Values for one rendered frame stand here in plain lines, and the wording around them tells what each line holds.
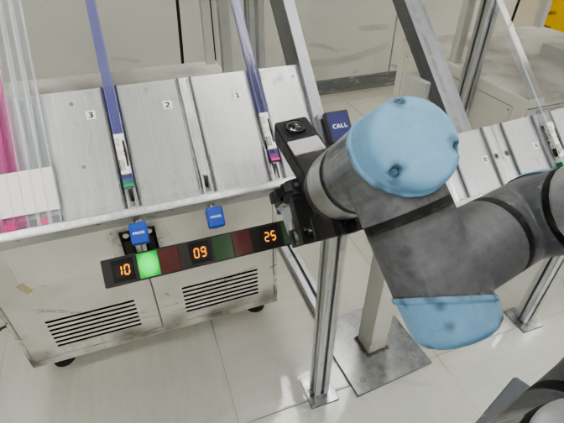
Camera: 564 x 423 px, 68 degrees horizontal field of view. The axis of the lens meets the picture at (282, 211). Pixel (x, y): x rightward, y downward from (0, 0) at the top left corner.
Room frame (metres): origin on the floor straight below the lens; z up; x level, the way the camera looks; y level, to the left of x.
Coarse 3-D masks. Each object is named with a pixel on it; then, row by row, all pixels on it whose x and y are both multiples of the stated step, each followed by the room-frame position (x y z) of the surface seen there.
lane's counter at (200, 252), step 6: (204, 240) 0.47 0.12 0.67; (192, 246) 0.46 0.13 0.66; (198, 246) 0.46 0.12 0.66; (204, 246) 0.46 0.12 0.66; (192, 252) 0.45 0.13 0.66; (198, 252) 0.46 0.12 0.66; (204, 252) 0.46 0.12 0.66; (210, 252) 0.46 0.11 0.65; (192, 258) 0.45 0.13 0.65; (198, 258) 0.45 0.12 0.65; (204, 258) 0.45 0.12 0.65; (210, 258) 0.45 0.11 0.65; (192, 264) 0.44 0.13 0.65
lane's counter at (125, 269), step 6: (126, 258) 0.43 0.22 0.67; (132, 258) 0.43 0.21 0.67; (114, 264) 0.42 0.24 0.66; (120, 264) 0.42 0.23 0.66; (126, 264) 0.43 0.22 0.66; (132, 264) 0.43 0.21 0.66; (114, 270) 0.42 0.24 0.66; (120, 270) 0.42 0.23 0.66; (126, 270) 0.42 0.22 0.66; (132, 270) 0.42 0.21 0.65; (114, 276) 0.41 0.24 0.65; (120, 276) 0.41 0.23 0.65; (126, 276) 0.41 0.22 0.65; (132, 276) 0.42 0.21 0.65; (114, 282) 0.41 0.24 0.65
